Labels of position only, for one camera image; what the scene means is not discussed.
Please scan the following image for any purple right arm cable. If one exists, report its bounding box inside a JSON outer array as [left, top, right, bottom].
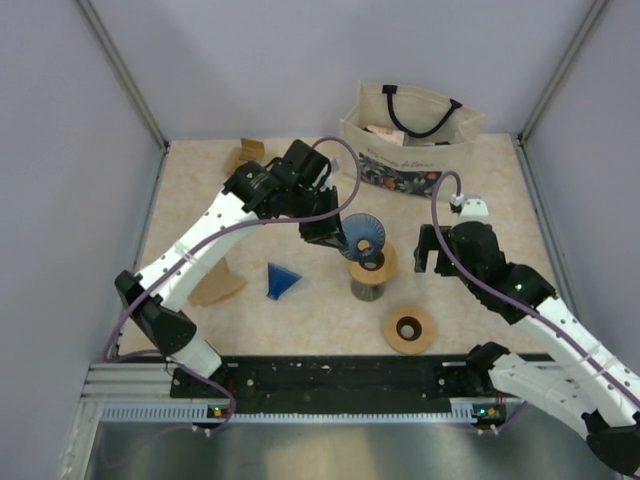
[[430, 171, 640, 436]]

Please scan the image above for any wooden dripper ring stand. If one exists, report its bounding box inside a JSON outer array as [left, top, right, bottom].
[[346, 242, 398, 285]]

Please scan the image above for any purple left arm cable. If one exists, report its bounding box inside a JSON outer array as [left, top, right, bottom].
[[102, 137, 362, 436]]

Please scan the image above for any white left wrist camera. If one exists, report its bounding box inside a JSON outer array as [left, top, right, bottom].
[[320, 158, 340, 191]]

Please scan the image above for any cream canvas tote bag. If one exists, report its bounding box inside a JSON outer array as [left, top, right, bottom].
[[340, 82, 486, 197]]

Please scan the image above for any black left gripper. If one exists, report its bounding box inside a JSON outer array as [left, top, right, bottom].
[[286, 185, 348, 251]]

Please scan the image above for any smoked glass carafe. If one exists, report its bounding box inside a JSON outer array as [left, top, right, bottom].
[[350, 279, 385, 302]]

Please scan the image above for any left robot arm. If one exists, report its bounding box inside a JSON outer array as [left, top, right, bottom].
[[115, 140, 347, 397]]

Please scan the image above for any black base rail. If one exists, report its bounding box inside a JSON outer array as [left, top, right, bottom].
[[170, 355, 508, 421]]

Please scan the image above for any wooden ring stand front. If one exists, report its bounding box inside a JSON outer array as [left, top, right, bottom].
[[382, 305, 437, 355]]

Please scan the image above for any brown paper filter stack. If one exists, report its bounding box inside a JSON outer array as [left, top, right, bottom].
[[189, 258, 246, 307]]

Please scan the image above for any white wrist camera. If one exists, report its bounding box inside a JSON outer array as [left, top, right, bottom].
[[449, 194, 489, 223], [320, 158, 340, 191]]

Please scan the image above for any blue glass dripper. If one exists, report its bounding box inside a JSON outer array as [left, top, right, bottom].
[[267, 262, 301, 301], [341, 213, 386, 262]]

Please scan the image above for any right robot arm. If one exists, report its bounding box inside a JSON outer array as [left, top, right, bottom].
[[414, 220, 639, 479]]

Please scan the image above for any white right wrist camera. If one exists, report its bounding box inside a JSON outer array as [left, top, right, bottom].
[[449, 194, 489, 223]]

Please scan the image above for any brown cardboard box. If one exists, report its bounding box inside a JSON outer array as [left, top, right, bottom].
[[223, 138, 265, 176]]

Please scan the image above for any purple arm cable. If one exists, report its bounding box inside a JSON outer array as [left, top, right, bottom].
[[430, 171, 640, 436], [102, 137, 362, 436]]

